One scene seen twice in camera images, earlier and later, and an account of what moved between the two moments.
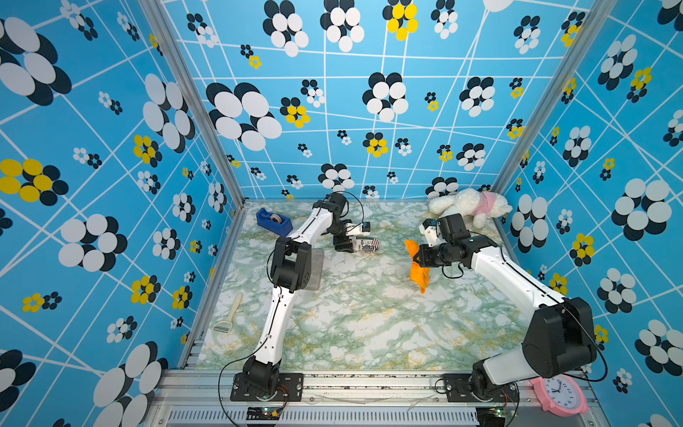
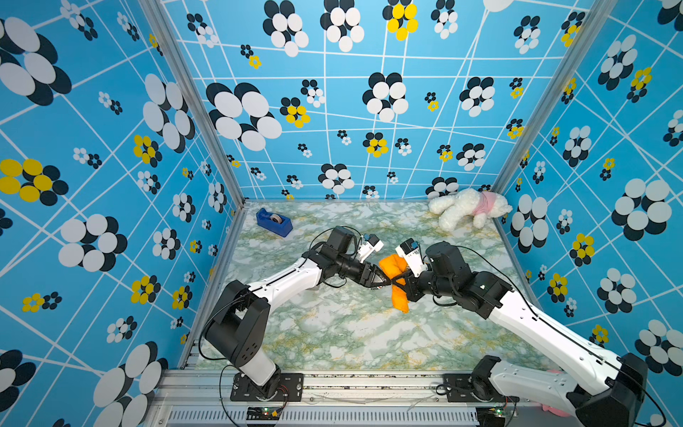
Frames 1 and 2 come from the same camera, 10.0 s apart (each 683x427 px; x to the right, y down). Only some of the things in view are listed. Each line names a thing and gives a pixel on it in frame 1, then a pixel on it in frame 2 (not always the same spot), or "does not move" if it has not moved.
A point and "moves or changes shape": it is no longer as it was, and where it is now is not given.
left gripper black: x=343 y=245 → x=369 y=280
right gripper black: x=423 y=259 → x=411 y=287
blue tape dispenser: x=273 y=222 does not move
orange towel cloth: x=419 y=275 moves or changes shape
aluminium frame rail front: x=204 y=398 does not move
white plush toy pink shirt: x=471 y=202 does not move
